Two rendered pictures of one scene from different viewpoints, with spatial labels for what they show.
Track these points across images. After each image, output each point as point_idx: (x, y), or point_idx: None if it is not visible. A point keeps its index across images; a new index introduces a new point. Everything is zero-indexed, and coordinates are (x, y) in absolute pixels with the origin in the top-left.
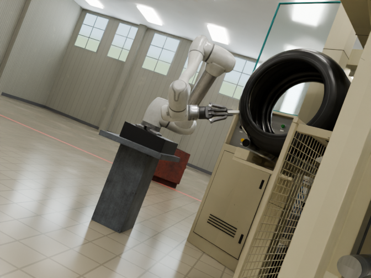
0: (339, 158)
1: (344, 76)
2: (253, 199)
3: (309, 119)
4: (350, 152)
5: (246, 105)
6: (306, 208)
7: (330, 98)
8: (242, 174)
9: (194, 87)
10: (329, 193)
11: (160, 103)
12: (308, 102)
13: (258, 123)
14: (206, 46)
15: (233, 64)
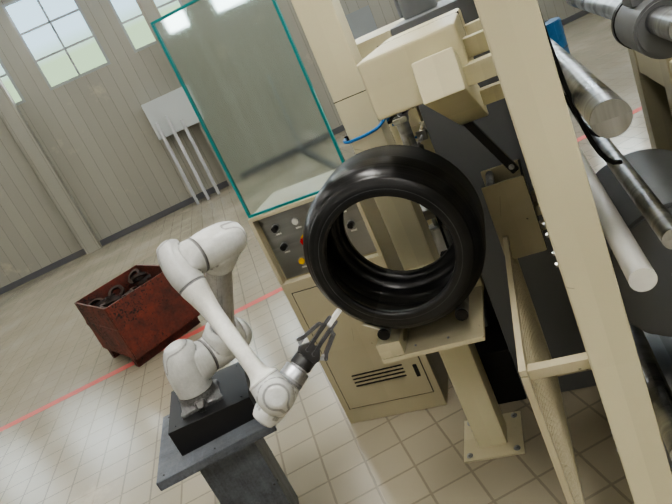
0: (625, 401)
1: (444, 179)
2: None
3: (401, 210)
4: (634, 390)
5: (344, 298)
6: (626, 463)
7: (458, 225)
8: None
9: None
10: (640, 437)
11: (182, 360)
12: None
13: (352, 276)
14: (193, 259)
15: (244, 235)
